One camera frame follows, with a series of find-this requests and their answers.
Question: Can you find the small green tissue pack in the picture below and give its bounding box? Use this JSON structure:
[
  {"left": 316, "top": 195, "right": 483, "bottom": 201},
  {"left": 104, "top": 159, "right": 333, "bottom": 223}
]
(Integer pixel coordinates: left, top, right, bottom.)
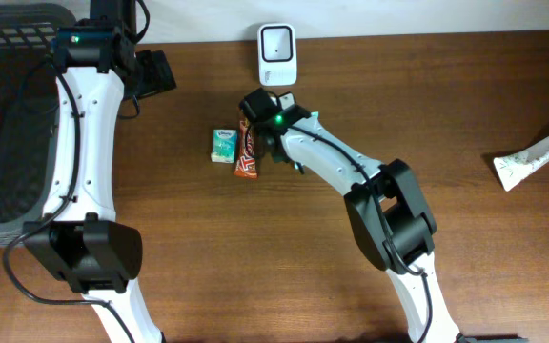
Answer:
[{"left": 211, "top": 129, "right": 237, "bottom": 164}]

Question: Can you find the orange chocolate bar wrapper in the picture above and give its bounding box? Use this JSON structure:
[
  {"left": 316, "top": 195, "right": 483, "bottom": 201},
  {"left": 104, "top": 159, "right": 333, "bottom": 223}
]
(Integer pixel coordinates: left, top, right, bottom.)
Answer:
[{"left": 234, "top": 111, "right": 258, "bottom": 179}]

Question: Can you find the white bamboo print tube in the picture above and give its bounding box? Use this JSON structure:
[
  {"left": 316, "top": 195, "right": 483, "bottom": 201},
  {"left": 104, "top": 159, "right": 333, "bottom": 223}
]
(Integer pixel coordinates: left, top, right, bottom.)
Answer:
[{"left": 493, "top": 136, "right": 549, "bottom": 192}]

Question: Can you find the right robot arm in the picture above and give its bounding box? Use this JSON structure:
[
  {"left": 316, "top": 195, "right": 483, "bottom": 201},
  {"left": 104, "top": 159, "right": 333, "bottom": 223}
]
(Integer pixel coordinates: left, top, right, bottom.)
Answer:
[{"left": 239, "top": 88, "right": 466, "bottom": 343}]

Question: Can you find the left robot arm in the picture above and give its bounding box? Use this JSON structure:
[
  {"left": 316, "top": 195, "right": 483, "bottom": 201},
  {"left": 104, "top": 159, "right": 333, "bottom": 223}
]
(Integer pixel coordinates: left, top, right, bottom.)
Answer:
[{"left": 3, "top": 1, "right": 176, "bottom": 342}]

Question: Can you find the grey plastic mesh basket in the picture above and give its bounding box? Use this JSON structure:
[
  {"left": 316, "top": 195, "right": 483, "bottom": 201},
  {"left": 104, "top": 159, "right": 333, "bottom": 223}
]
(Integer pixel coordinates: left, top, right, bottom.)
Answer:
[{"left": 0, "top": 3, "right": 75, "bottom": 248}]

